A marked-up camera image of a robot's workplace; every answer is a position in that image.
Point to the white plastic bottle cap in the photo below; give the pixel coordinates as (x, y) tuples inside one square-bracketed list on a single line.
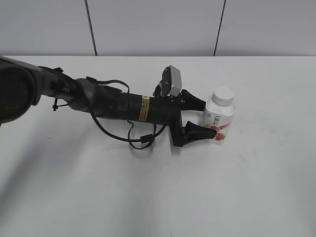
[(223, 94)]

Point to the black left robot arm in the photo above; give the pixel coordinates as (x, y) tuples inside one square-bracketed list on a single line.
[(23, 84)]

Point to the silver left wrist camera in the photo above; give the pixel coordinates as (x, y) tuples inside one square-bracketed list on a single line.
[(170, 83)]

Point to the white strawberry yogurt bottle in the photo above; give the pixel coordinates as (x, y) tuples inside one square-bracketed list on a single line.
[(218, 115)]

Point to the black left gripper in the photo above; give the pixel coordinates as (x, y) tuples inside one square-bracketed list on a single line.
[(167, 111)]

